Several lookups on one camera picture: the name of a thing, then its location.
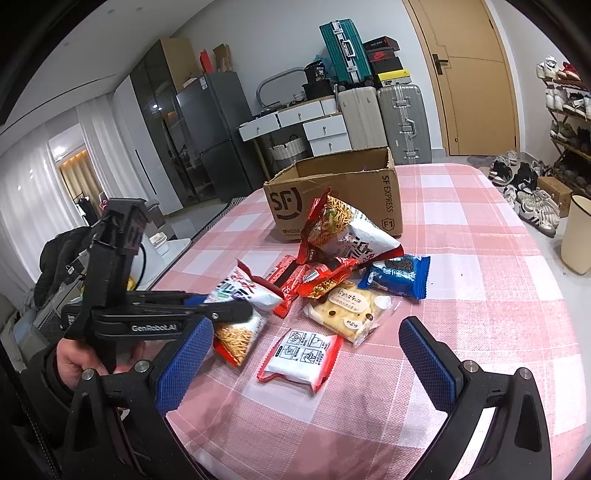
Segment SF Express cardboard box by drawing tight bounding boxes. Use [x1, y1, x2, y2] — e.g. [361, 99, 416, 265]
[263, 147, 404, 241]

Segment cream waste bin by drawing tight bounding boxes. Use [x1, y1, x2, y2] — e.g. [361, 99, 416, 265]
[560, 194, 591, 275]

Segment white chips bag fries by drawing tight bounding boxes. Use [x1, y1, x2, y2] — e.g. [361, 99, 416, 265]
[204, 261, 283, 367]

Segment stacked shoe boxes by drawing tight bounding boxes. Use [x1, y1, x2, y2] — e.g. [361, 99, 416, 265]
[363, 36, 412, 88]

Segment shoe rack with shoes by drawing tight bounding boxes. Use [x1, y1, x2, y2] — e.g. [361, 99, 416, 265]
[535, 56, 590, 198]

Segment black refrigerator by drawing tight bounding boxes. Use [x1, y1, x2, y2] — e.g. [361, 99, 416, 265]
[177, 72, 266, 202]

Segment silver grey suitcase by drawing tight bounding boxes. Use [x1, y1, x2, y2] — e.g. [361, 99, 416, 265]
[378, 84, 432, 165]

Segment white wardrobe panel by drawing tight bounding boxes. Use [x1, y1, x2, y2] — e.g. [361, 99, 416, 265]
[111, 76, 183, 215]

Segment wooden door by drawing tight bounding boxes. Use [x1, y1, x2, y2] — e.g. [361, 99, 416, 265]
[405, 0, 520, 156]

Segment black bag on desk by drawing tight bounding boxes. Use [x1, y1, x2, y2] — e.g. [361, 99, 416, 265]
[303, 60, 334, 100]

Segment oval mirror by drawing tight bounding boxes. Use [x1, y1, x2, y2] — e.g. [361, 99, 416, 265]
[256, 67, 308, 109]

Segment red wafer bar packet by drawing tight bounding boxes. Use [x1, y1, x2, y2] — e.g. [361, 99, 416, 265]
[266, 255, 308, 319]

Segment dark glass cabinet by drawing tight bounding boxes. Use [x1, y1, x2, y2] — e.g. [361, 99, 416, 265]
[130, 38, 215, 207]

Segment teal suitcase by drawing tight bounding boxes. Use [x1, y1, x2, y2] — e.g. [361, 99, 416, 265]
[320, 19, 374, 86]

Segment white drawer desk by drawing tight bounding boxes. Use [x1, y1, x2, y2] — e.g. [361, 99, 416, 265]
[238, 95, 353, 156]

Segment small brown cardboard box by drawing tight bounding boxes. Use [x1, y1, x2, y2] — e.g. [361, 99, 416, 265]
[537, 176, 572, 218]

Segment pink checkered tablecloth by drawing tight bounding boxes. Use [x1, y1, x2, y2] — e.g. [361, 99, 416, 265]
[151, 162, 588, 480]

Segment white curtain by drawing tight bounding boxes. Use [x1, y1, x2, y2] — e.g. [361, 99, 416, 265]
[1, 94, 150, 281]

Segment beige suitcase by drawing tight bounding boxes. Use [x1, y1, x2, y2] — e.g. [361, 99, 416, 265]
[338, 86, 388, 150]

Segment cream biscuit clear packet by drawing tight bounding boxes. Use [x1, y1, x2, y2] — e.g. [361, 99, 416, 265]
[303, 280, 401, 347]

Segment white red square snack packet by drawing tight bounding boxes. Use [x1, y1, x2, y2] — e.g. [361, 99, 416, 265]
[256, 329, 344, 395]

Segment blue Oreo cookie packet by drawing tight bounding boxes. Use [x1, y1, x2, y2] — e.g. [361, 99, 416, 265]
[358, 254, 431, 300]

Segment person's left hand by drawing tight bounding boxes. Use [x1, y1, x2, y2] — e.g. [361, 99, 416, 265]
[56, 338, 146, 390]

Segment red orange snack packet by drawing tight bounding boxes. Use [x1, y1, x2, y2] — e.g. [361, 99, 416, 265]
[297, 257, 360, 299]

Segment woven laundry basket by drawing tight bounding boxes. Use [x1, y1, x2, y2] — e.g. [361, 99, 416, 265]
[270, 137, 308, 173]

